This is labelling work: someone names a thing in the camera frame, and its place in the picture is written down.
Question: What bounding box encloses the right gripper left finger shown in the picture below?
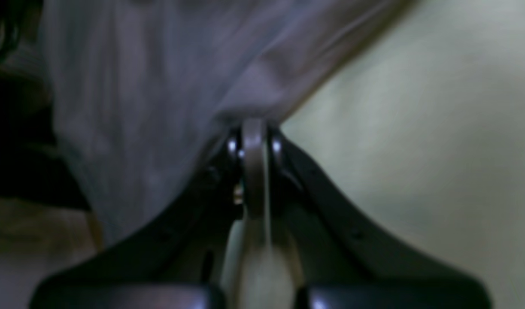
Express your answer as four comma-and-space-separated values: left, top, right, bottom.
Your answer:
30, 129, 242, 309

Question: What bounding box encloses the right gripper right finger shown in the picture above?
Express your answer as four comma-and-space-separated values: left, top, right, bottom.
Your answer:
268, 129, 490, 309

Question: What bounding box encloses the grey t-shirt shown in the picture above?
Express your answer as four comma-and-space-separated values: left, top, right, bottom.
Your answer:
0, 0, 417, 249

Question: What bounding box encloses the pale green table cloth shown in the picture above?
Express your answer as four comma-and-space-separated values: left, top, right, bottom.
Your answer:
0, 0, 525, 309

